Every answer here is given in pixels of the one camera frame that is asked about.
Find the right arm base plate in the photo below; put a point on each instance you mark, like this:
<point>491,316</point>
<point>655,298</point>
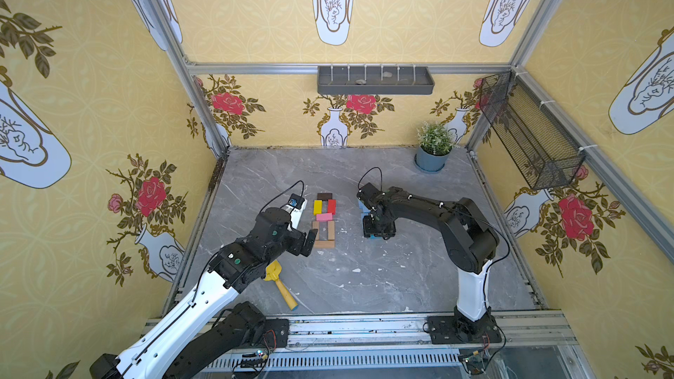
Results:
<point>457,329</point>

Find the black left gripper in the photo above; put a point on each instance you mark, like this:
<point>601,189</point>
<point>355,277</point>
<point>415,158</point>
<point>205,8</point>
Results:
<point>306,239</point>

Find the yellow block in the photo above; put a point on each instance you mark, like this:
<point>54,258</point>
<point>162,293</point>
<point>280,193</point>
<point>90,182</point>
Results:
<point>317,207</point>

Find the aluminium rail frame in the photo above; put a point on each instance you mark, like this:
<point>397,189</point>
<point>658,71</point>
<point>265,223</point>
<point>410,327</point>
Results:
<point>380,340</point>

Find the grey wall shelf tray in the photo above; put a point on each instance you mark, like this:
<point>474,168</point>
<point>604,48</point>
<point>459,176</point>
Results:
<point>375,80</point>

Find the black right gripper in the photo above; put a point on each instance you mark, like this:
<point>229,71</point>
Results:
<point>379,223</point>

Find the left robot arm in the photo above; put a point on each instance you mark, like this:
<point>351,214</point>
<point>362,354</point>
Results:
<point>227,274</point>

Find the black wire mesh basket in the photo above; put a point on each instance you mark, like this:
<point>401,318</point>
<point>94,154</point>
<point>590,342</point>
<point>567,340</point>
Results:
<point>542,149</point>

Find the pink block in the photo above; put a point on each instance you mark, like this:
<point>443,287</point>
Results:
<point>324,217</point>

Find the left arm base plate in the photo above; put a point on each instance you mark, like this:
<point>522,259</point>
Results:
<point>275,333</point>

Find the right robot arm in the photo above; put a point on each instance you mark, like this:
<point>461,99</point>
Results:
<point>471,242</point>

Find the light blue long block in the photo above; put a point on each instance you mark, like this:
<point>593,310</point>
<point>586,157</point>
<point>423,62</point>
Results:
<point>362,207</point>

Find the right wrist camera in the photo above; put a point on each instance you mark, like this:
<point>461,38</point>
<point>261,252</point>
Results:
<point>368,195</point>

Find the natural wood block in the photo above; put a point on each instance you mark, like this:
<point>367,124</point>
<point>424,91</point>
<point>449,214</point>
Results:
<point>324,244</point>
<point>331,230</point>
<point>315,228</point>

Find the red block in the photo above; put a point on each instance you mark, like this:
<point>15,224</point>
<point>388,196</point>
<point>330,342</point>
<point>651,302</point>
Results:
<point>332,206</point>

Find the blue plant pot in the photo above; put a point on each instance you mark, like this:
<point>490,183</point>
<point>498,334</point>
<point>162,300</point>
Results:
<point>429,163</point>

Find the yellow toy shovel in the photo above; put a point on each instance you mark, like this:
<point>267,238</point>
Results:
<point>272,274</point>

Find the green artificial plant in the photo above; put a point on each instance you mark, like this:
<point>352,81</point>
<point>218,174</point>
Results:
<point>436,139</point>

